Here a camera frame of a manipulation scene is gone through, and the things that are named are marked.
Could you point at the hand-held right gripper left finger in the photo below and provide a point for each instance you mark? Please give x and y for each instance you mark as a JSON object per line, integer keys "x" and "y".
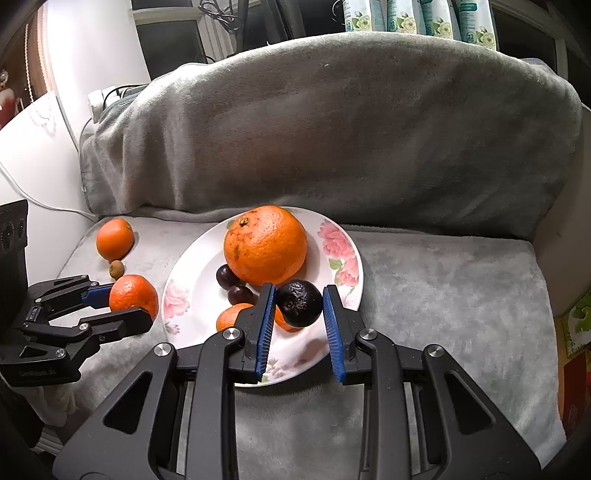
{"x": 265, "y": 332}

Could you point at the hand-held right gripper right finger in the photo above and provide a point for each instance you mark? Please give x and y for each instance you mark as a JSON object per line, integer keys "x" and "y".
{"x": 332, "y": 332}

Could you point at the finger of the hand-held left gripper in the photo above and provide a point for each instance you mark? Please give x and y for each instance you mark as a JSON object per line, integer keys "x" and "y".
{"x": 124, "y": 321}
{"x": 99, "y": 294}

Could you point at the dark wrinkled passion fruit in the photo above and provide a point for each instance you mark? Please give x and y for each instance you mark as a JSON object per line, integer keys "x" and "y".
{"x": 300, "y": 302}

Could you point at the floral white plate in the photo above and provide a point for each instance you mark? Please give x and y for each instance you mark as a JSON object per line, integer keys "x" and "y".
{"x": 203, "y": 258}

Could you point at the small brown fruit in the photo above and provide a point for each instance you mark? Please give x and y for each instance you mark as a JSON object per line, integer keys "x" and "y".
{"x": 116, "y": 270}

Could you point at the small tangerine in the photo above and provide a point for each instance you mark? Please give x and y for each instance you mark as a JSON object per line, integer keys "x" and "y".
{"x": 231, "y": 317}

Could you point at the dark red grape lower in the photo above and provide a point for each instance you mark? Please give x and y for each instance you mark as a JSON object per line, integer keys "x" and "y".
{"x": 240, "y": 295}

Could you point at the dark red grape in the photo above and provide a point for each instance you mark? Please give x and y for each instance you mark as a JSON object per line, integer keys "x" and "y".
{"x": 227, "y": 276}
{"x": 240, "y": 295}

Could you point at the dark red grape upper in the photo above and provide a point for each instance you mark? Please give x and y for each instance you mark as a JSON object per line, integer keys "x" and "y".
{"x": 227, "y": 276}

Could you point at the large orange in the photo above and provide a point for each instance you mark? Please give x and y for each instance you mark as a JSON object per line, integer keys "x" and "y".
{"x": 265, "y": 247}

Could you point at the white power strip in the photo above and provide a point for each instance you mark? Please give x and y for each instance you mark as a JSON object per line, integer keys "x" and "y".
{"x": 97, "y": 102}

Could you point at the grey fleece blanket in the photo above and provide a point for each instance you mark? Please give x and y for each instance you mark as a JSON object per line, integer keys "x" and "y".
{"x": 323, "y": 115}

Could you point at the green cardboard box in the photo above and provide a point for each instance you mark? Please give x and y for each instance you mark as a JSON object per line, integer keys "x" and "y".
{"x": 579, "y": 318}

